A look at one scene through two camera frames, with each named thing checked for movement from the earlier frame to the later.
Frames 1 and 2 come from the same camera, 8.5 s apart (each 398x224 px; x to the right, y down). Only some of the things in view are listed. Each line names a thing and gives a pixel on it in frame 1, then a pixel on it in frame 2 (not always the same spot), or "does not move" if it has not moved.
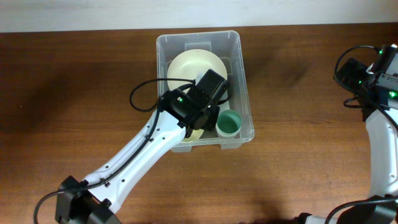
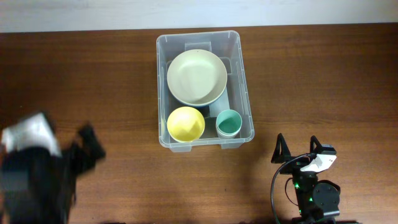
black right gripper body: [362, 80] -> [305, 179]
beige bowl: [191, 65] does not move
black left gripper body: [211, 114] -> [72, 163]
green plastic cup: [228, 124] does not move
